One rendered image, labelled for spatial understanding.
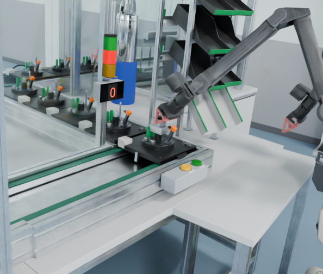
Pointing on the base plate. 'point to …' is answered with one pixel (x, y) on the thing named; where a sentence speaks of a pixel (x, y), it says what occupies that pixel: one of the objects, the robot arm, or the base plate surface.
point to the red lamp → (109, 57)
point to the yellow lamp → (109, 70)
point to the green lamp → (110, 43)
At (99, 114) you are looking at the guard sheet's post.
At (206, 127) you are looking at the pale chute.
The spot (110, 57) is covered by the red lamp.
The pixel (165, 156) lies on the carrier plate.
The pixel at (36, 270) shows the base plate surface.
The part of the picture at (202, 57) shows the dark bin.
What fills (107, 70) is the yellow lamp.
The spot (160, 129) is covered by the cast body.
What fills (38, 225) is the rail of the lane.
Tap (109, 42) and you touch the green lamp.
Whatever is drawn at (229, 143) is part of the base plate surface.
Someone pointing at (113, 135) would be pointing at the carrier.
